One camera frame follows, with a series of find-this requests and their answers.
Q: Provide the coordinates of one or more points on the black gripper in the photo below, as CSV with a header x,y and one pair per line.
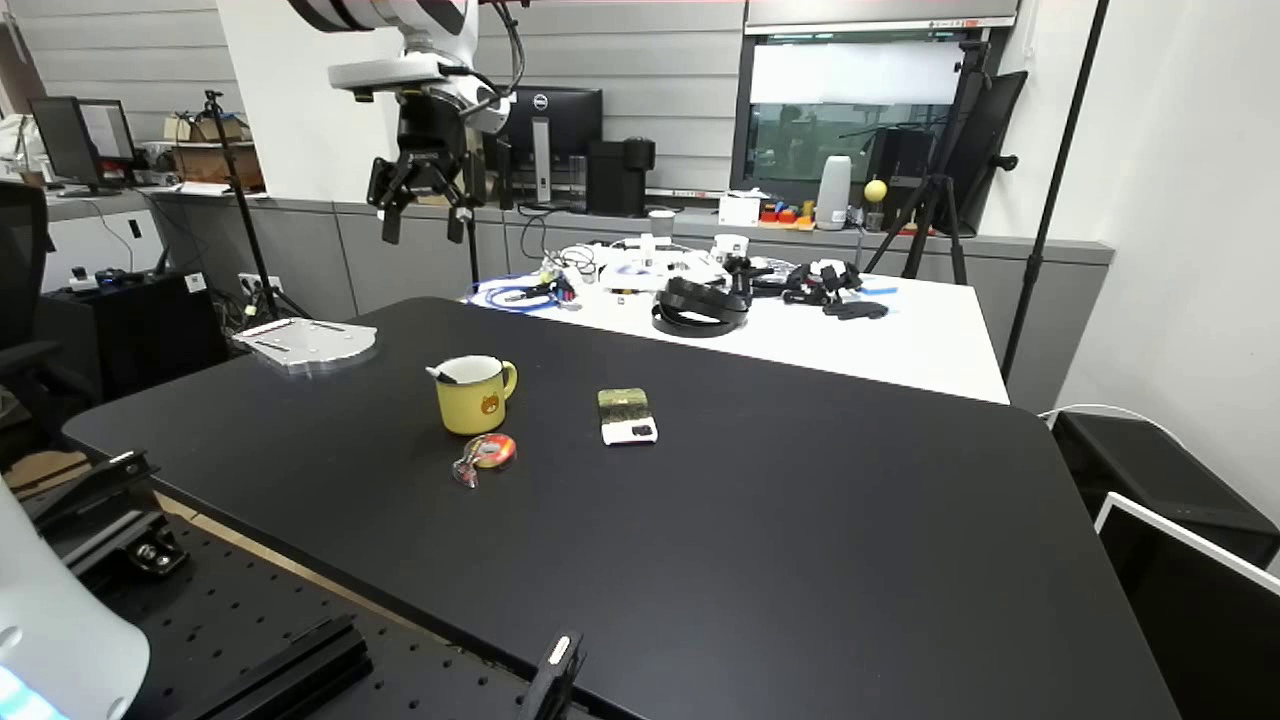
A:
x,y
434,144

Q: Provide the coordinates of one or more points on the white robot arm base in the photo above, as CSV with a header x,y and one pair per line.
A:
x,y
55,626

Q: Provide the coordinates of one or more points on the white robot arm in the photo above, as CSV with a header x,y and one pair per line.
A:
x,y
403,16

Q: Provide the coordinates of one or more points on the thin black stand pole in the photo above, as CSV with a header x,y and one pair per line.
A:
x,y
475,263

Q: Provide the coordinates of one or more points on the blue papers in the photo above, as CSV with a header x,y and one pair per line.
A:
x,y
513,295

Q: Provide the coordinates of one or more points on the black computer monitor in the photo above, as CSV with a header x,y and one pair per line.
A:
x,y
563,123

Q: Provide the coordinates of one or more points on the thin black tripod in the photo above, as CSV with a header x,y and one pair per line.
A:
x,y
240,201

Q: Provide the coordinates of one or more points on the yellow mug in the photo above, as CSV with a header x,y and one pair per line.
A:
x,y
475,400

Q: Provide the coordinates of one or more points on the black computer box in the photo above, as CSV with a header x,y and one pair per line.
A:
x,y
623,177

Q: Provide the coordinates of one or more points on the white device clutter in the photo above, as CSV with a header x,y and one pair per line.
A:
x,y
626,266

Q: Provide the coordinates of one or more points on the brown wooden box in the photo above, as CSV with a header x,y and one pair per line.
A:
x,y
215,160

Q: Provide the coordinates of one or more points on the orange candy wrapper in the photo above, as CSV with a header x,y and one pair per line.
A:
x,y
489,454

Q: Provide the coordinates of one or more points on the small green block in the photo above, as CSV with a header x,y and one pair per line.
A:
x,y
623,397

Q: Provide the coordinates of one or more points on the black headset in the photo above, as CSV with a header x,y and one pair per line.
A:
x,y
698,308

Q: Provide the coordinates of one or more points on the small white card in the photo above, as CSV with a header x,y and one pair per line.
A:
x,y
629,431

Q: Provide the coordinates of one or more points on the black cabinet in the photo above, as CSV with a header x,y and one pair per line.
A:
x,y
135,335

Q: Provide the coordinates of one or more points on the small white box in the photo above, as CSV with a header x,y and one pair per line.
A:
x,y
741,209

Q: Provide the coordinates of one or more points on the grey framed monitor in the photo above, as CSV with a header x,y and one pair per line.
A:
x,y
81,143

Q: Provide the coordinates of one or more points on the small colourful items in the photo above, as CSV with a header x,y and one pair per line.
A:
x,y
790,213

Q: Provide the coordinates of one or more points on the black office chair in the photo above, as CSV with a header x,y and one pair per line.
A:
x,y
21,295

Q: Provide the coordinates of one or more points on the white cylinder speaker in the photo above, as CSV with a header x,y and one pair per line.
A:
x,y
833,193

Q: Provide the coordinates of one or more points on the black perforated breadboard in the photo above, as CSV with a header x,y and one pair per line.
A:
x,y
224,615

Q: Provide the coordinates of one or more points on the yellow ball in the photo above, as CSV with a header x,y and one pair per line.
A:
x,y
872,190

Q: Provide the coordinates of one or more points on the black clamp with silver tip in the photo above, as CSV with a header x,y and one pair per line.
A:
x,y
549,683

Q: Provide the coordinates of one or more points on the white table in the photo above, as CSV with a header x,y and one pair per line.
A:
x,y
921,340

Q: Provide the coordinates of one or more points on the large black tripod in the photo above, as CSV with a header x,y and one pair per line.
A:
x,y
944,175

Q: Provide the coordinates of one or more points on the tall black pole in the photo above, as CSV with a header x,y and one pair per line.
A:
x,y
1055,201

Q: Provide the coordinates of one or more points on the white framed black panel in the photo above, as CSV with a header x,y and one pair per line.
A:
x,y
1201,615

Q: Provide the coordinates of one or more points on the black mounting bracket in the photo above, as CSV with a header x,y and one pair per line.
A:
x,y
100,512

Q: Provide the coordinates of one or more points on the black metal rail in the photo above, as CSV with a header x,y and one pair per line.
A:
x,y
301,667

